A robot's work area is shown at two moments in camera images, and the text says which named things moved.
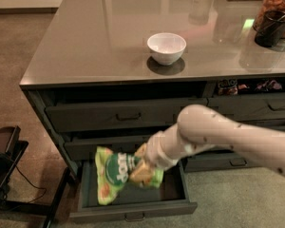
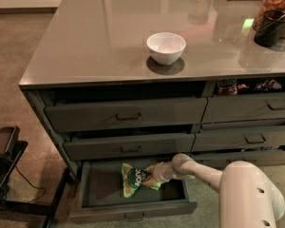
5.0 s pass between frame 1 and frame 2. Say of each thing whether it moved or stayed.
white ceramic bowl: stayed
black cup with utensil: stayed
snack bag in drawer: stayed
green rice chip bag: moved
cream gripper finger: moved
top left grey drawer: stayed
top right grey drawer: stayed
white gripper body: moved
